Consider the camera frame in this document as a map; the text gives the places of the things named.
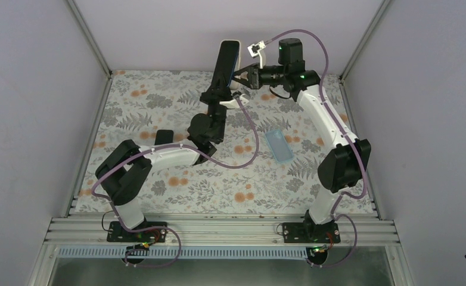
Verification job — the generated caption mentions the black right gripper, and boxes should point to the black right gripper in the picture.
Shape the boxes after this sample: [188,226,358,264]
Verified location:
[231,63,287,90]

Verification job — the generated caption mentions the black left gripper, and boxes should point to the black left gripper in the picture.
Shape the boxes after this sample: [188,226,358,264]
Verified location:
[199,73,231,141]

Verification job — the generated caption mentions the black smartphone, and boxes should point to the black smartphone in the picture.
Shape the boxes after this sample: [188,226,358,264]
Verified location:
[211,42,238,87]

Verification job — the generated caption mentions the black phone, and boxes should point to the black phone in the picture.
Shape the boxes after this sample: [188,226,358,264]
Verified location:
[154,129,174,145]

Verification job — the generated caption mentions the light blue phone case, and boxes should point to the light blue phone case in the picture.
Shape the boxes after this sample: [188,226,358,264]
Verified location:
[265,129,294,163]

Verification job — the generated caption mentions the beige clear phone case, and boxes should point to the beige clear phone case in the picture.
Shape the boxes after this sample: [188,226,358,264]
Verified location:
[220,39,242,92]

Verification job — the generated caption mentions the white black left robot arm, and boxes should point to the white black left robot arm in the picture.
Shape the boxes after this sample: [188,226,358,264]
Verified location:
[95,86,241,241]

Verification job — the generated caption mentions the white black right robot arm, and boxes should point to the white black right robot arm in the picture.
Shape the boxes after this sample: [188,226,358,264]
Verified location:
[234,38,371,243]

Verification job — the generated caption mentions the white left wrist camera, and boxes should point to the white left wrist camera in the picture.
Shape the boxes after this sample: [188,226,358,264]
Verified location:
[219,92,251,109]

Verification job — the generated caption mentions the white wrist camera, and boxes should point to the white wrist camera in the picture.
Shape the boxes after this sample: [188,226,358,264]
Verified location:
[219,92,251,109]
[247,41,266,69]

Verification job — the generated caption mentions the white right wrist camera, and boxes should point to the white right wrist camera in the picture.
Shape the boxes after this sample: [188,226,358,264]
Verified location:
[247,41,266,69]

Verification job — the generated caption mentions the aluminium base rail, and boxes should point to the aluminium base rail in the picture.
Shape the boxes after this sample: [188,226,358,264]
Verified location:
[44,213,400,247]

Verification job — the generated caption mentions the aluminium frame post right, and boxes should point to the aluminium frame post right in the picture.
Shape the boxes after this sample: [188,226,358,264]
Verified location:
[340,0,392,83]

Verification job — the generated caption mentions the aluminium frame post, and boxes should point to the aluminium frame post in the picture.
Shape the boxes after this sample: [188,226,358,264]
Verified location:
[340,0,392,83]
[65,0,112,77]

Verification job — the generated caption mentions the aluminium frame post left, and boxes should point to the aluminium frame post left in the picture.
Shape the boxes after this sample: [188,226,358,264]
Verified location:
[65,0,112,77]

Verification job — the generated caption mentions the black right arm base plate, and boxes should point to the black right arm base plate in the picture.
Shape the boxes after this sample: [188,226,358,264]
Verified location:
[282,221,341,244]

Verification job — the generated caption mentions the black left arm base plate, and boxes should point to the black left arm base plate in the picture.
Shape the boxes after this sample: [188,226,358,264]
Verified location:
[106,221,166,244]

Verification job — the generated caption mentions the white slotted cable duct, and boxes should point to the white slotted cable duct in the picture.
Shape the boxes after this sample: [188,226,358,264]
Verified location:
[57,245,307,260]

